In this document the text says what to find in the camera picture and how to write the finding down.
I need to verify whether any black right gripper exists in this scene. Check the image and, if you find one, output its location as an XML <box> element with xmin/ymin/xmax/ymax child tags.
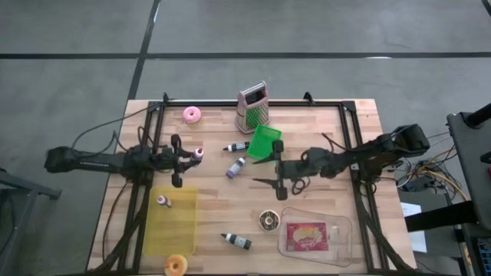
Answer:
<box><xmin>252</xmin><ymin>140</ymin><xmax>308</xmax><ymax>202</ymax></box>

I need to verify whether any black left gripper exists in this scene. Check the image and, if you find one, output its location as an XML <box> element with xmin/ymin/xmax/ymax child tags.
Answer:
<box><xmin>151</xmin><ymin>133</ymin><xmax>203</xmax><ymax>189</ymax></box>

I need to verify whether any violet candy color bottle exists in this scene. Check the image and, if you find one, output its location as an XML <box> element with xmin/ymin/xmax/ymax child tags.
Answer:
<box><xmin>226</xmin><ymin>156</ymin><xmax>247</xmax><ymax>179</ymax></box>

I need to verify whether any black candy color bottle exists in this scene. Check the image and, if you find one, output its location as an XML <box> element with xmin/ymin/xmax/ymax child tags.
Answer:
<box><xmin>219</xmin><ymin>232</ymin><xmax>253</xmax><ymax>251</ymax></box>
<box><xmin>222</xmin><ymin>141</ymin><xmax>251</xmax><ymax>153</ymax></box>

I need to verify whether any pink frosted donut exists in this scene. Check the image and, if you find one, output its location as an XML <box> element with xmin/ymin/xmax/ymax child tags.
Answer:
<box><xmin>182</xmin><ymin>106</ymin><xmax>202</xmax><ymax>124</ymax></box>

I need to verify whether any chocolate sprinkled donut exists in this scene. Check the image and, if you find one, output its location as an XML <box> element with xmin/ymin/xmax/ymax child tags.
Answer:
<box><xmin>258</xmin><ymin>209</ymin><xmax>281</xmax><ymax>232</ymax></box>

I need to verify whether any orange frosted donut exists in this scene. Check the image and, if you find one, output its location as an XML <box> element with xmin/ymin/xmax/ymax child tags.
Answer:
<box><xmin>163</xmin><ymin>253</ymin><xmax>189</xmax><ymax>276</ymax></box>

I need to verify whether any green plastic basket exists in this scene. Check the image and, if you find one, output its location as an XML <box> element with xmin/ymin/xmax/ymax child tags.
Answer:
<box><xmin>245</xmin><ymin>123</ymin><xmax>283</xmax><ymax>162</ymax></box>

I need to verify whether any yellow translucent plastic bin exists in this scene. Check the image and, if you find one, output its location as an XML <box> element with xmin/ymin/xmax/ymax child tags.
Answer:
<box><xmin>142</xmin><ymin>186</ymin><xmax>199</xmax><ymax>257</ymax></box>

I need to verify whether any red snack packet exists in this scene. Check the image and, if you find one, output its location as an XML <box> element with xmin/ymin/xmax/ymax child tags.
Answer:
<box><xmin>285</xmin><ymin>222</ymin><xmax>330</xmax><ymax>253</ymax></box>

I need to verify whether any clear plastic tray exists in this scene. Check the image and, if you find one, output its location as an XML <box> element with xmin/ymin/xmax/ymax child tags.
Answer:
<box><xmin>277</xmin><ymin>206</ymin><xmax>354</xmax><ymax>268</ymax></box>

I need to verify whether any white paper sheet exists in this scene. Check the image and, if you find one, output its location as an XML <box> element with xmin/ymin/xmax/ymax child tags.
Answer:
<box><xmin>400</xmin><ymin>202</ymin><xmax>428</xmax><ymax>254</ymax></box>

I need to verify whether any grey metal cart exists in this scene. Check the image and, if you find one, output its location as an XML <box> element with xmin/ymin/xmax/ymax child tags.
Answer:
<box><xmin>0</xmin><ymin>167</ymin><xmax>62</xmax><ymax>276</ymax></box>

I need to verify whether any black flat bar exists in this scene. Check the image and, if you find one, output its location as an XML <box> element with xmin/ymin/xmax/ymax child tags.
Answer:
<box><xmin>404</xmin><ymin>199</ymin><xmax>479</xmax><ymax>233</ymax></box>

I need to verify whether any black equipment stand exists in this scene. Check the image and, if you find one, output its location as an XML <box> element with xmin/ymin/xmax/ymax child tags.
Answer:
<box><xmin>446</xmin><ymin>102</ymin><xmax>491</xmax><ymax>231</ymax></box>

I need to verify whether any blue crate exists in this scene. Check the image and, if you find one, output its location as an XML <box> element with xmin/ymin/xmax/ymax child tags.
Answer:
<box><xmin>475</xmin><ymin>236</ymin><xmax>491</xmax><ymax>276</ymax></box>

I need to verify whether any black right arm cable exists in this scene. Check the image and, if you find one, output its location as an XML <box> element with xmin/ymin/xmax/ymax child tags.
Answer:
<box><xmin>290</xmin><ymin>175</ymin><xmax>312</xmax><ymax>197</ymax></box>

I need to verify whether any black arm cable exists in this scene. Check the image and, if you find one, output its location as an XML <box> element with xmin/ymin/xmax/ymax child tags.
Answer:
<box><xmin>290</xmin><ymin>175</ymin><xmax>312</xmax><ymax>197</ymax></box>
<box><xmin>70</xmin><ymin>106</ymin><xmax>154</xmax><ymax>153</ymax></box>

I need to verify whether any black aluminium table frame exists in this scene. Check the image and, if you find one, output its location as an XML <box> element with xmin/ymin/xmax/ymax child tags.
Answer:
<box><xmin>90</xmin><ymin>91</ymin><xmax>417</xmax><ymax>275</ymax></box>

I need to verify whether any metal box grater pink handle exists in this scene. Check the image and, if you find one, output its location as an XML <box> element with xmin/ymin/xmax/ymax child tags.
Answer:
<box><xmin>234</xmin><ymin>80</ymin><xmax>270</xmax><ymax>135</ymax></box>

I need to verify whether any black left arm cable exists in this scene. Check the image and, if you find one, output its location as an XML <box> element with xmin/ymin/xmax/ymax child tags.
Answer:
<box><xmin>70</xmin><ymin>106</ymin><xmax>154</xmax><ymax>153</ymax></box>

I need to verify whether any floor cable bundle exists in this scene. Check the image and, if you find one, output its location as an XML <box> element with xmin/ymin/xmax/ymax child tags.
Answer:
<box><xmin>393</xmin><ymin>132</ymin><xmax>471</xmax><ymax>202</ymax></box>

